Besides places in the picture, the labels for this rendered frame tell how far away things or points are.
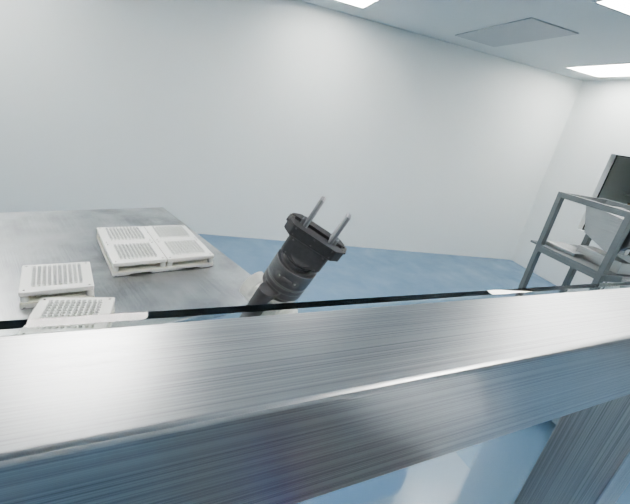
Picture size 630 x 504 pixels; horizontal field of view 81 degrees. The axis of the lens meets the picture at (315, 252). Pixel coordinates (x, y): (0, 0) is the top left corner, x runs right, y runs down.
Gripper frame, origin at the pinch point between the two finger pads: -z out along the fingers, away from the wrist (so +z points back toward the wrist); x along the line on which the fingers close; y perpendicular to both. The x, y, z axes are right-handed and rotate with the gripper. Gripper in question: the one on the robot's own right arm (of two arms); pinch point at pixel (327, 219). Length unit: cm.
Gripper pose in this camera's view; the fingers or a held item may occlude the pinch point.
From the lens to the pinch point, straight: 67.2
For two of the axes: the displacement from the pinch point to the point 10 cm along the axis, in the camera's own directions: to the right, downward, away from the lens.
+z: -5.1, 7.1, 4.8
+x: -8.3, -5.5, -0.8
